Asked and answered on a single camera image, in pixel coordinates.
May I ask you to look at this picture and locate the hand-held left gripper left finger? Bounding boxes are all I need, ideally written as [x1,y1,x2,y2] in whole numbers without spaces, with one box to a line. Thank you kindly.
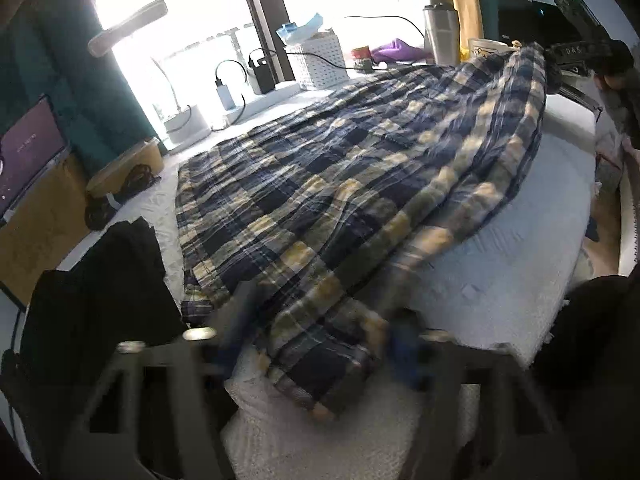
[65,280,266,480]

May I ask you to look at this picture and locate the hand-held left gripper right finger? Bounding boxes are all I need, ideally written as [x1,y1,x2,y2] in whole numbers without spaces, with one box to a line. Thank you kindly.
[387,310,576,480]

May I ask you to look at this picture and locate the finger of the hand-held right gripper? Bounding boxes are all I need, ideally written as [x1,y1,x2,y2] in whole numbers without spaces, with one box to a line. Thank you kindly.
[542,55,566,95]

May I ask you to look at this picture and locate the black pants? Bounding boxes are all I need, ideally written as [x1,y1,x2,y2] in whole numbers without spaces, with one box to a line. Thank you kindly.
[0,217,201,480]

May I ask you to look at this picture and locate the plaid flannel shirt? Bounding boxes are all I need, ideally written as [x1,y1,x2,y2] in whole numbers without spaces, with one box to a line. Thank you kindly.
[175,42,548,421]

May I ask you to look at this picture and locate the black electronic device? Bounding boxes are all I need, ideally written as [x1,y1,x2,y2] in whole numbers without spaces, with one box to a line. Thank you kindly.
[550,0,603,28]

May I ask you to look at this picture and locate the white printed mug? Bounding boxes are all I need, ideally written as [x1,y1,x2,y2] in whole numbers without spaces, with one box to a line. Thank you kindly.
[467,37,516,63]

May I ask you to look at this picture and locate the narrow teal curtain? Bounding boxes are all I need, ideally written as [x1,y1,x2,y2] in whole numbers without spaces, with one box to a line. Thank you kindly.
[472,0,516,41]

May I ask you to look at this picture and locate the steel tumbler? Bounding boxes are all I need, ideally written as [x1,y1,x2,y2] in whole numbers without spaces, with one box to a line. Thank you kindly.
[424,4,460,66]

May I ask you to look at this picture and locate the purple cloth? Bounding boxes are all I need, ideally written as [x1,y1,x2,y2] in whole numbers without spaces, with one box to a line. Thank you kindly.
[372,37,433,63]

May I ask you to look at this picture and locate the dark cloth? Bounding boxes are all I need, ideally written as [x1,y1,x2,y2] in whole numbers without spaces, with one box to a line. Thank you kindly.
[530,275,640,480]

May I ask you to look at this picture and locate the tan storage box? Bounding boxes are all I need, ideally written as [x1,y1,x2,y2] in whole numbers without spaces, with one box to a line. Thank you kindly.
[86,137,165,196]

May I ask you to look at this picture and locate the white desk lamp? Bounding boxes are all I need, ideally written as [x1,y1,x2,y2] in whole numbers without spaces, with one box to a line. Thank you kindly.
[88,0,213,147]

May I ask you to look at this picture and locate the brown cardboard box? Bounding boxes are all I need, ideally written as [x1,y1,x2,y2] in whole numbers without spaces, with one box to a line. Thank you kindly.
[0,152,96,306]

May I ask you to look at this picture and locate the white power strip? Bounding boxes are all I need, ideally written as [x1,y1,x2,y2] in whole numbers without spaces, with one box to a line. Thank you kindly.
[210,91,301,128]

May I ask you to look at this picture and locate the white charger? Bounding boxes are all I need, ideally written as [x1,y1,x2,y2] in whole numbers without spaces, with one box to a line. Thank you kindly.
[216,80,236,111]

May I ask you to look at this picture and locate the white woven basket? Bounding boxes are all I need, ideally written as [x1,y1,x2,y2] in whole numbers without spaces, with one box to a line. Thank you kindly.
[285,32,348,92]

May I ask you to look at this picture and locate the black charger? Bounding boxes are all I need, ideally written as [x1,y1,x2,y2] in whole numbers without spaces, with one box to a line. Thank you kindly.
[247,49,276,95]

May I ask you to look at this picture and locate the blue face masks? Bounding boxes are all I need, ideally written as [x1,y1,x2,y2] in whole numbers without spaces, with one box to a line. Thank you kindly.
[276,12,326,46]

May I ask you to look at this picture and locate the tablet with purple screen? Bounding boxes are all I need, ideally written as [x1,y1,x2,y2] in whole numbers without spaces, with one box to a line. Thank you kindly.
[0,95,71,221]

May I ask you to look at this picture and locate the wide teal curtain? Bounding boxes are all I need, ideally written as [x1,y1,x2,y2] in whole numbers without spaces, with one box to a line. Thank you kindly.
[0,0,161,161]

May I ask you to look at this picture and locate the black coiled cable bundle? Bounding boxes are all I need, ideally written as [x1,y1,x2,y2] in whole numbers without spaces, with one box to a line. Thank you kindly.
[84,165,161,231]

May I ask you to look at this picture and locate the long black cable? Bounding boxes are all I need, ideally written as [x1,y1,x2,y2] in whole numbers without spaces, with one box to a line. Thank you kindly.
[262,15,426,68]

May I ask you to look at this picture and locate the dark window frame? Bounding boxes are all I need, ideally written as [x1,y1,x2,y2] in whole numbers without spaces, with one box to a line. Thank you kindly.
[235,0,296,83]

